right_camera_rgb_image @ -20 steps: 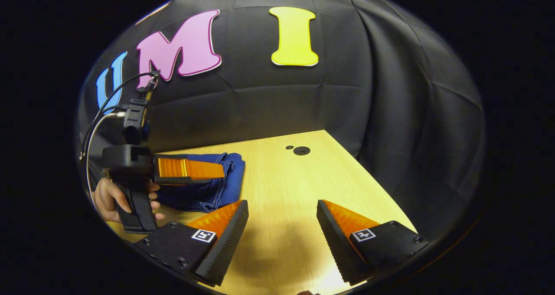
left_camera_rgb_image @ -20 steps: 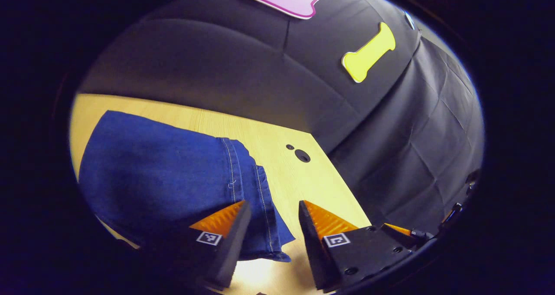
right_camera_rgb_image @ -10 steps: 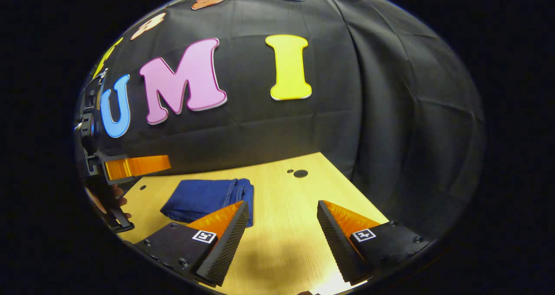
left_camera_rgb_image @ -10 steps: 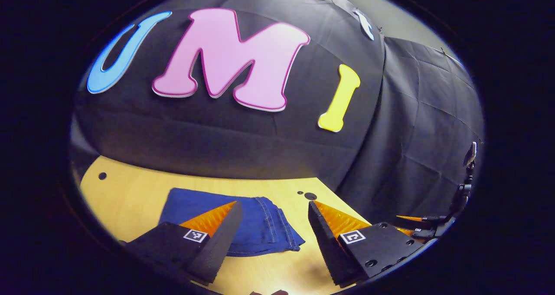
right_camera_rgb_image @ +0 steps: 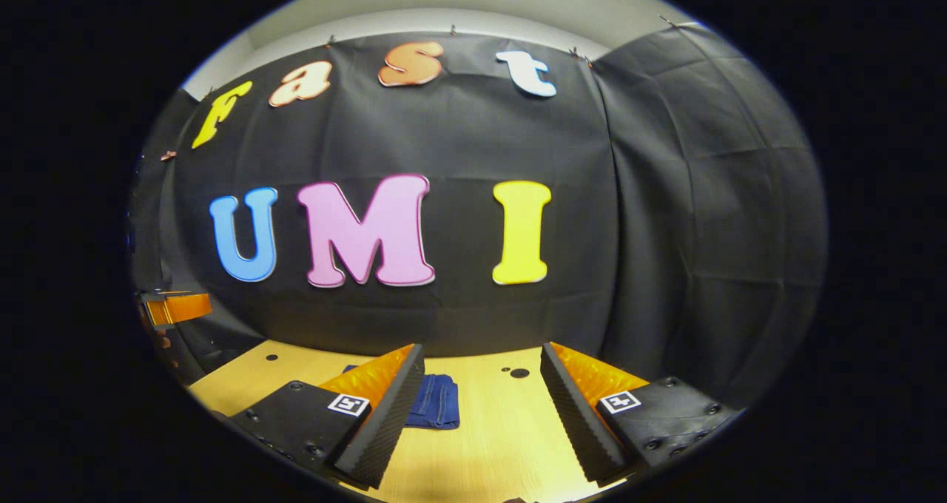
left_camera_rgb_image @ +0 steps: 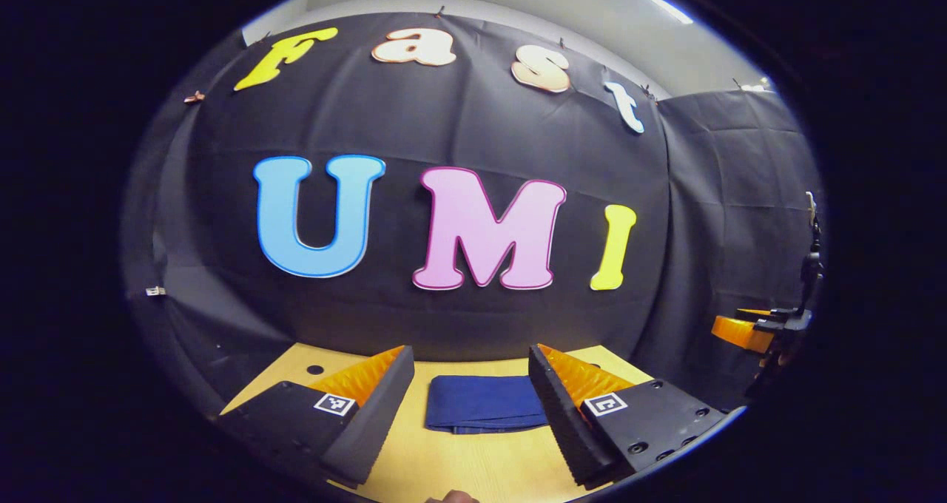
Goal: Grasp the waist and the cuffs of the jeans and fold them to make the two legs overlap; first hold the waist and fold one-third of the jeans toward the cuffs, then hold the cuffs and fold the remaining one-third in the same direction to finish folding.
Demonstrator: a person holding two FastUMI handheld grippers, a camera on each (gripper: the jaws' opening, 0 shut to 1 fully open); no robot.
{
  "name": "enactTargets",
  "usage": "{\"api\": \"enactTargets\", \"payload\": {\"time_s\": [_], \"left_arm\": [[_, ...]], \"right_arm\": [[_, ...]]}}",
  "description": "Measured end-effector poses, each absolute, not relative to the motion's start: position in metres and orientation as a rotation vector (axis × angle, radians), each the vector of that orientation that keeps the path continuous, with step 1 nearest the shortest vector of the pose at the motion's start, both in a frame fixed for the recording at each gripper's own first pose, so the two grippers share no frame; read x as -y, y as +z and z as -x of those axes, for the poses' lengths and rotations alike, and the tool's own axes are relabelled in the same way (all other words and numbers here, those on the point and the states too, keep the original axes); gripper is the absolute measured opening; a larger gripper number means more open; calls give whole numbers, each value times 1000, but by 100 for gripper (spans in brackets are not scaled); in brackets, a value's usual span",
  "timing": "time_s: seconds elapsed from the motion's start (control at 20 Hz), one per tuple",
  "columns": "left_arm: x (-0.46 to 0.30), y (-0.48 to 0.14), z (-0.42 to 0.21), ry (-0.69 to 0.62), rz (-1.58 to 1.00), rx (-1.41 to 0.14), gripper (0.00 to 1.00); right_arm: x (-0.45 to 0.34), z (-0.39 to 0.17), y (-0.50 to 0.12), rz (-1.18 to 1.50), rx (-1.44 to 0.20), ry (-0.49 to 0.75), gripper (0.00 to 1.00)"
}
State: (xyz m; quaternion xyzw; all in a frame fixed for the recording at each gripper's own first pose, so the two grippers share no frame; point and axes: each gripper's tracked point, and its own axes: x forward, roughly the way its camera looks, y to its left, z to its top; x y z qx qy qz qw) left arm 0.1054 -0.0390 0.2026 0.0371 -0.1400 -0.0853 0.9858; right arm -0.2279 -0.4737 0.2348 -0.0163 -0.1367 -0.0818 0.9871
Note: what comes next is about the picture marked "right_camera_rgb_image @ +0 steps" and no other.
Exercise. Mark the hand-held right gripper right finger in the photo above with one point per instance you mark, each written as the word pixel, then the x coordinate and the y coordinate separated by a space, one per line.
pixel 573 422

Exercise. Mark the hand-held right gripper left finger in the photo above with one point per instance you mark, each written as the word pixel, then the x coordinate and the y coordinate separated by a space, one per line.
pixel 385 422

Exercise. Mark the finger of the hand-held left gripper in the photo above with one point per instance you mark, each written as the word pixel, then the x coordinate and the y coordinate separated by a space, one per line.
pixel 166 293
pixel 181 308

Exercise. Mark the blue denim jeans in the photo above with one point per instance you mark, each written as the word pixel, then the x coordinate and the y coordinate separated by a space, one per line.
pixel 436 403

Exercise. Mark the black backdrop cloth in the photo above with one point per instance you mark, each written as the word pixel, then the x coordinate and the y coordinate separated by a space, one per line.
pixel 459 133

